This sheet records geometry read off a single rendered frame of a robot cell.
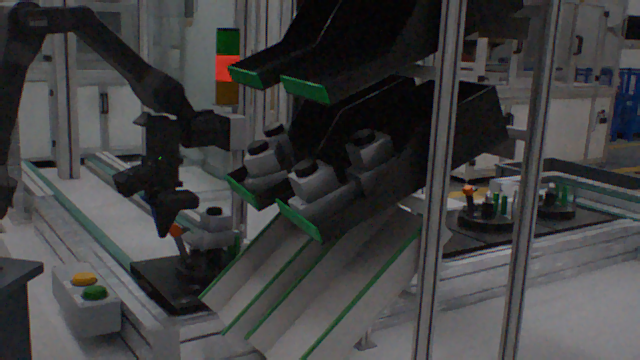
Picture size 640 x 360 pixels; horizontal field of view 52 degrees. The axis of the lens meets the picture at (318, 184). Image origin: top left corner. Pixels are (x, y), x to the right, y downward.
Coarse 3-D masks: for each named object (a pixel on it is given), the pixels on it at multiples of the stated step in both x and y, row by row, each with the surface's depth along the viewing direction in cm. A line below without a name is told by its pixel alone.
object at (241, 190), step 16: (384, 80) 101; (400, 80) 92; (352, 96) 104; (368, 96) 91; (384, 96) 92; (304, 112) 101; (320, 112) 102; (336, 112) 103; (352, 112) 90; (304, 128) 102; (320, 128) 103; (336, 128) 90; (352, 128) 91; (304, 144) 102; (320, 144) 102; (336, 144) 90; (336, 160) 91; (240, 176) 99; (240, 192) 93; (272, 192) 88; (256, 208) 88
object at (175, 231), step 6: (174, 228) 117; (180, 228) 118; (186, 228) 119; (174, 234) 117; (180, 234) 118; (180, 240) 118; (180, 246) 119; (180, 252) 119; (186, 252) 120; (186, 258) 120
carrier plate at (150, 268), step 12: (132, 264) 126; (144, 264) 127; (156, 264) 127; (168, 264) 127; (144, 276) 121; (156, 276) 121; (168, 276) 121; (156, 288) 116; (168, 288) 116; (180, 288) 116; (204, 288) 117; (168, 300) 111; (180, 300) 111; (192, 300) 112; (180, 312) 109
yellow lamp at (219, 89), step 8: (216, 80) 137; (224, 80) 137; (216, 88) 137; (224, 88) 136; (232, 88) 136; (216, 96) 137; (224, 96) 136; (232, 96) 137; (224, 104) 137; (232, 104) 137
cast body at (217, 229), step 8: (208, 208) 121; (216, 208) 122; (200, 216) 122; (208, 216) 120; (216, 216) 120; (224, 216) 121; (200, 224) 123; (208, 224) 120; (216, 224) 120; (224, 224) 121; (200, 232) 120; (208, 232) 120; (216, 232) 120; (224, 232) 121; (232, 232) 122; (200, 240) 120; (208, 240) 120; (216, 240) 121; (224, 240) 122; (232, 240) 123; (208, 248) 120
